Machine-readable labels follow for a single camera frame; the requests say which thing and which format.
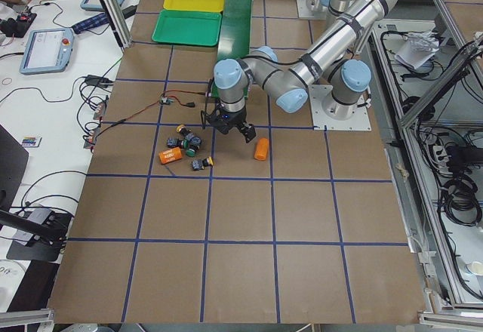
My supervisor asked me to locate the blue checkered umbrella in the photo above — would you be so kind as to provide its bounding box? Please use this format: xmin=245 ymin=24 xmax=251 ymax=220
xmin=72 ymin=13 xmax=109 ymax=34

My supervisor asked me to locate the yellow push button bottom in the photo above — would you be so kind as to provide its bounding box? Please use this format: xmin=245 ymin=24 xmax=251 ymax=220
xmin=192 ymin=157 xmax=214 ymax=171

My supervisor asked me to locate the black power adapter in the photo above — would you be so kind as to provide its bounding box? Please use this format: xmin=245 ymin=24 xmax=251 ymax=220
xmin=85 ymin=75 xmax=114 ymax=88

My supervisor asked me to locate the aluminium frame post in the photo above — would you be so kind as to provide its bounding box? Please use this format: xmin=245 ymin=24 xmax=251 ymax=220
xmin=99 ymin=0 xmax=132 ymax=49

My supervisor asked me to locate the plain orange cylinder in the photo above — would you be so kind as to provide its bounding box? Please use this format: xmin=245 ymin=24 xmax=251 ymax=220
xmin=254 ymin=137 xmax=269 ymax=161

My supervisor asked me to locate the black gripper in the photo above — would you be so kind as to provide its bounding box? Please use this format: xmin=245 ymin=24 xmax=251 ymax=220
xmin=201 ymin=103 xmax=257 ymax=143

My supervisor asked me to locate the yellow push button top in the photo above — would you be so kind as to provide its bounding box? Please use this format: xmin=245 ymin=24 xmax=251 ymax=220
xmin=177 ymin=124 xmax=192 ymax=137

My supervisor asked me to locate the small motor controller board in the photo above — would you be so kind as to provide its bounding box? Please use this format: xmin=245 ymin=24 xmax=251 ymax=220
xmin=160 ymin=97 xmax=173 ymax=105

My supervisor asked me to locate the yellow push button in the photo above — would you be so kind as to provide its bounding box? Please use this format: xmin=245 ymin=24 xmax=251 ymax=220
xmin=177 ymin=124 xmax=192 ymax=137
xmin=192 ymin=157 xmax=214 ymax=171

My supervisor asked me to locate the green plastic tray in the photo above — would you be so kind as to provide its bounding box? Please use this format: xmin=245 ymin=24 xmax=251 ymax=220
xmin=152 ymin=10 xmax=222 ymax=47

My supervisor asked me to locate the large blue teach pendant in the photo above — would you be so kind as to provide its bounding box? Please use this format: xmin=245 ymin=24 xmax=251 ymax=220
xmin=19 ymin=28 xmax=74 ymax=75

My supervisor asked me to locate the orange cylinder with 4680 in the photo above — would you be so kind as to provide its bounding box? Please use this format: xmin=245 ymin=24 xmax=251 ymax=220
xmin=158 ymin=147 xmax=183 ymax=165

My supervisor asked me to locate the black monitor stand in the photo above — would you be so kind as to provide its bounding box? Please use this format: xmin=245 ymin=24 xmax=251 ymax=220
xmin=1 ymin=128 xmax=73 ymax=262

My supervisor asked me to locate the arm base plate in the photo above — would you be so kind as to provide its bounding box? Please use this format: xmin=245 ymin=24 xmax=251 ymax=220
xmin=309 ymin=85 xmax=371 ymax=131
xmin=296 ymin=0 xmax=346 ymax=20

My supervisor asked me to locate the crumpled white paper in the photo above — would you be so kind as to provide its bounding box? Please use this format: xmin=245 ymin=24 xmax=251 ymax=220
xmin=395 ymin=31 xmax=439 ymax=70

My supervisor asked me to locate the green conveyor belt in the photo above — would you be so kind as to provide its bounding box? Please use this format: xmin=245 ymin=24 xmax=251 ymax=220
xmin=210 ymin=0 xmax=254 ymax=100

